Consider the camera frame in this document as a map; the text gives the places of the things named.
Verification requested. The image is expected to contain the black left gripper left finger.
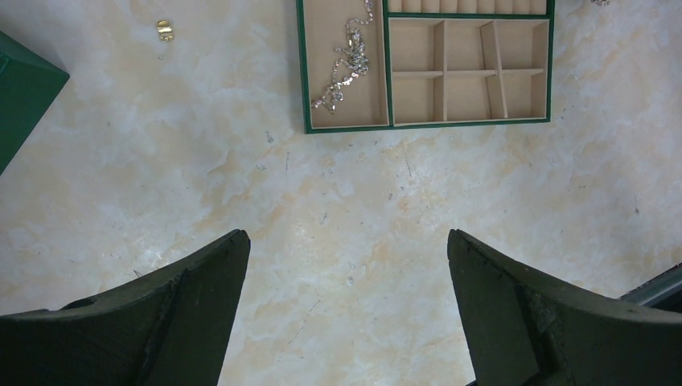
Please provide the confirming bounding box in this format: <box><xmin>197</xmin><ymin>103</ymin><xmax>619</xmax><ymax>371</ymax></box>
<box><xmin>1</xmin><ymin>229</ymin><xmax>251</xmax><ymax>385</ymax></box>

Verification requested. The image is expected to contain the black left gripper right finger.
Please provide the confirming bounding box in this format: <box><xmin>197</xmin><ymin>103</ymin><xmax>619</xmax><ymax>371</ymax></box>
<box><xmin>447</xmin><ymin>230</ymin><xmax>681</xmax><ymax>385</ymax></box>

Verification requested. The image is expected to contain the gold earring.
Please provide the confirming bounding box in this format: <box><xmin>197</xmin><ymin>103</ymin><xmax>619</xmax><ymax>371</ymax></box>
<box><xmin>156</xmin><ymin>20</ymin><xmax>175</xmax><ymax>42</ymax></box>

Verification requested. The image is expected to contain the silver rhinestone chain necklace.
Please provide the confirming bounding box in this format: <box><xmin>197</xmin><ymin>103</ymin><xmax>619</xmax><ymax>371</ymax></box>
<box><xmin>310</xmin><ymin>0</ymin><xmax>375</xmax><ymax>114</ymax></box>

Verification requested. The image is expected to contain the green open jewelry box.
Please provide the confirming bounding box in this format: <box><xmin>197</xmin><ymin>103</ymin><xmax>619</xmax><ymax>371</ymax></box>
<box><xmin>1</xmin><ymin>33</ymin><xmax>70</xmax><ymax>170</ymax></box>

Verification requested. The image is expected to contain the aluminium frame rail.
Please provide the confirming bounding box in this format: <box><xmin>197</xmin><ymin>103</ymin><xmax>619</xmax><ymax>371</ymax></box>
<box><xmin>619</xmin><ymin>264</ymin><xmax>681</xmax><ymax>313</ymax></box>

